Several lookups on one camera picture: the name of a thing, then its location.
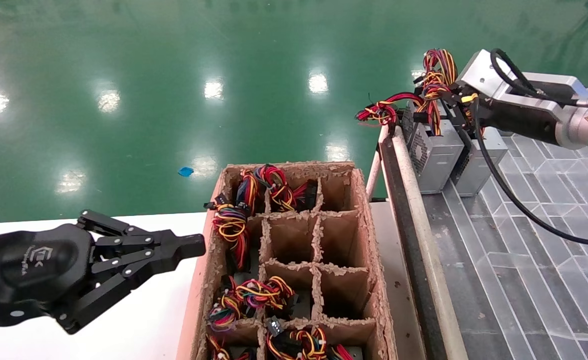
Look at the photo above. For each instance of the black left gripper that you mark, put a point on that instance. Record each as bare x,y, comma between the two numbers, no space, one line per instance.
34,265

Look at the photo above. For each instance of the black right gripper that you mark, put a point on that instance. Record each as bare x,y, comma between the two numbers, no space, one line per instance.
518,120

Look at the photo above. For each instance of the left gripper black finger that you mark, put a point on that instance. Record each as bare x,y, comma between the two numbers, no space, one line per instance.
189,244

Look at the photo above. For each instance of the small blue scrap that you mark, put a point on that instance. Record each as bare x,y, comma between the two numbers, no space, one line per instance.
185,172

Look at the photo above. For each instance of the power supply with black connector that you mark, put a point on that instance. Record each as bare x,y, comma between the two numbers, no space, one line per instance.
279,192

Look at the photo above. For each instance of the long white rack pipe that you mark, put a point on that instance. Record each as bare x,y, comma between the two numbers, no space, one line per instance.
423,235

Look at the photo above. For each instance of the power supply with white-dotted connector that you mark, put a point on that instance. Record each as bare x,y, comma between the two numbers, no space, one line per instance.
303,342

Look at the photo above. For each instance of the brown cardboard divider box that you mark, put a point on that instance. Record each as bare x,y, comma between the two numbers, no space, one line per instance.
341,240

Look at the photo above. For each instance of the clear plastic divider sheet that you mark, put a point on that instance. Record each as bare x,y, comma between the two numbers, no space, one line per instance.
563,300

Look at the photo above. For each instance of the black rack rail strip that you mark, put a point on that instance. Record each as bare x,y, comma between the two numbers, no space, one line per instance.
403,210

